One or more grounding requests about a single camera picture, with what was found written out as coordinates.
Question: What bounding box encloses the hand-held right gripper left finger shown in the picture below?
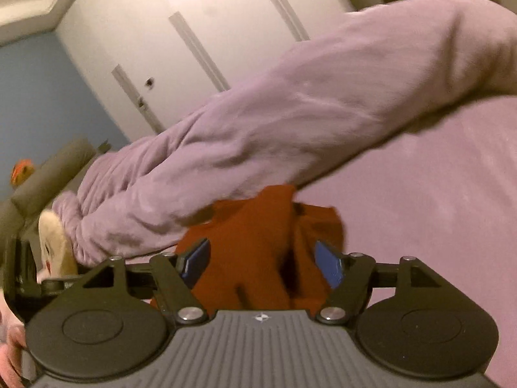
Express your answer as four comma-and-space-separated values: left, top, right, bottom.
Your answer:
83, 238, 212, 325

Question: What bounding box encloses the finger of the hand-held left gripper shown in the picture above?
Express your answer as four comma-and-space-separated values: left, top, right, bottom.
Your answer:
39, 275, 88, 294

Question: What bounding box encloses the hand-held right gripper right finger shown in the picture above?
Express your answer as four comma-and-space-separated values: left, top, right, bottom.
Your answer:
313, 240, 439, 326

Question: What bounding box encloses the rust orange small garment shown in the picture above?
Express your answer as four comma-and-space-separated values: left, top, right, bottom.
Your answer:
149, 183, 349, 313

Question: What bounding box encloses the person's left hand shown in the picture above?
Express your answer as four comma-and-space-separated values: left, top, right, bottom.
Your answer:
0, 291, 29, 388

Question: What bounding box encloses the cream plush toy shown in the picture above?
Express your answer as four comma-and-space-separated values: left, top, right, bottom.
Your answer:
37, 210, 80, 280

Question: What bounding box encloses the grey bolster pillow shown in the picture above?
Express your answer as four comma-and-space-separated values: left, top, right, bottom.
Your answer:
0, 136, 98, 253

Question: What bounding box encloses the orange toy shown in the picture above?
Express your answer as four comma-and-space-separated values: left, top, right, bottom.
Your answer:
10, 159, 36, 189

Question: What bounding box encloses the purple bed sheet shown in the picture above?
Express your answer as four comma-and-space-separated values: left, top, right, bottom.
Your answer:
298, 96, 517, 388

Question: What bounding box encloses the purple rolled blanket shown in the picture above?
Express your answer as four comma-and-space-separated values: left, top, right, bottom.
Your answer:
52, 0, 517, 266

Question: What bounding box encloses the white wardrobe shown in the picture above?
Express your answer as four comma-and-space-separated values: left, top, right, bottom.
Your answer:
54, 0, 357, 137

